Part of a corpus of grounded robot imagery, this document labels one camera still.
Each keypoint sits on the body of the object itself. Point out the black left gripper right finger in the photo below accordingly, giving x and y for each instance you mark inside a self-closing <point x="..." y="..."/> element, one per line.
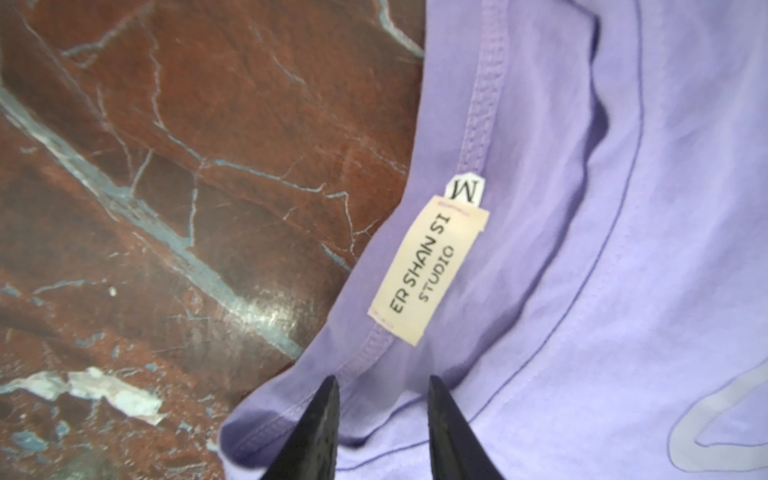
<point x="455" y="451"/>

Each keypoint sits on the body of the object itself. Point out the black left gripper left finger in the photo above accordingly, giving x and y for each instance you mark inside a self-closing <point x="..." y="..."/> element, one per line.
<point x="310" y="451"/>

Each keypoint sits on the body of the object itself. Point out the purple t-shirt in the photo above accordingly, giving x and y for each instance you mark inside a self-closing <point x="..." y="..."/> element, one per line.
<point x="580" y="254"/>

